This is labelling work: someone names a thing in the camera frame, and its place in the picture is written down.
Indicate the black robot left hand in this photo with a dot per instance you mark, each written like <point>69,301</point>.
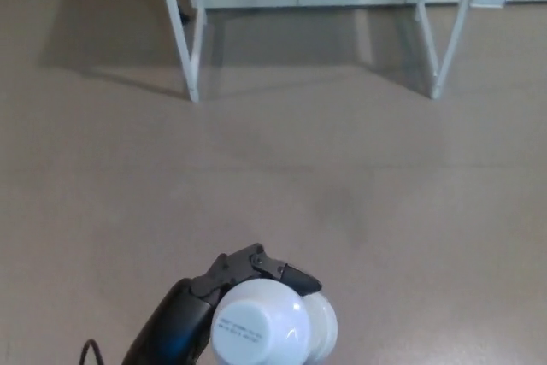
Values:
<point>179,318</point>

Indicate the white plastic bottle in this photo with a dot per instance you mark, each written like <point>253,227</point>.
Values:
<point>260,322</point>

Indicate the white metal table frame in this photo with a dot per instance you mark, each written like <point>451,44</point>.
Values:
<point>190,40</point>

